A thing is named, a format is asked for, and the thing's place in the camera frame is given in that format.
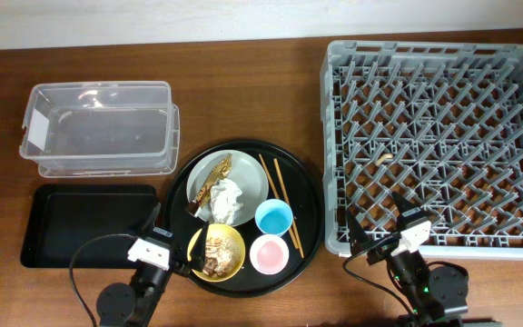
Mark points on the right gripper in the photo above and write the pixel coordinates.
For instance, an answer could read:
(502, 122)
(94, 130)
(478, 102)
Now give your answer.
(359, 236)

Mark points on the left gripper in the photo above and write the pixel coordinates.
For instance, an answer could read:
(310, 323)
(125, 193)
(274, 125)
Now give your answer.
(198, 260)

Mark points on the food scraps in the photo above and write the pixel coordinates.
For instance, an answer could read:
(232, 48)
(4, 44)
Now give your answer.
(222, 255)

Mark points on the yellow bowl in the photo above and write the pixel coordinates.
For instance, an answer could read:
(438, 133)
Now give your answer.
(218, 229)

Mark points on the white tissue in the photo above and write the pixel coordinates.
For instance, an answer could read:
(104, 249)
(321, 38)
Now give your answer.
(224, 201)

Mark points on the gold snack wrapper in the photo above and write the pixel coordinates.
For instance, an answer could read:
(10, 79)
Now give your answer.
(218, 172)

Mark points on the wooden chopstick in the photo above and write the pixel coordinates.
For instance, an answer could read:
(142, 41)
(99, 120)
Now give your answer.
(274, 191)
(294, 232)

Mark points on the pink cup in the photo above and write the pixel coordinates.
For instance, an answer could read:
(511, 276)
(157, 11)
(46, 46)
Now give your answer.
(269, 254)

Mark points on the grey plate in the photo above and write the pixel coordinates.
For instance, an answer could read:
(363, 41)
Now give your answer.
(246, 172)

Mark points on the blue cup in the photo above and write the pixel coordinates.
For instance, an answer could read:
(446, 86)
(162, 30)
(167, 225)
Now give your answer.
(274, 217)

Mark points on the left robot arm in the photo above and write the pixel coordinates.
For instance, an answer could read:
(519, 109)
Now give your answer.
(134, 303)

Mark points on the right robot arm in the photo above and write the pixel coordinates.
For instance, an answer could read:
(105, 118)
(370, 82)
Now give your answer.
(433, 294)

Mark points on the small food scrap in rack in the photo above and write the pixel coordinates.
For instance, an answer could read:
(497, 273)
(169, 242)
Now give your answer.
(383, 158)

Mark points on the grey dishwasher rack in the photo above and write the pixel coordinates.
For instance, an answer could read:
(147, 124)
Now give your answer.
(452, 116)

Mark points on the round black tray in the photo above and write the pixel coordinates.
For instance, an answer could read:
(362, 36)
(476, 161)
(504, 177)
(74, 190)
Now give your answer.
(307, 204)

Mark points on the black rectangular tray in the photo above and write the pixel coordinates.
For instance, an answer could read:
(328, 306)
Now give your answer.
(65, 216)

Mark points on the clear plastic bin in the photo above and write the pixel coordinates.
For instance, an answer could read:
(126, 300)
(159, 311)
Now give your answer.
(102, 129)

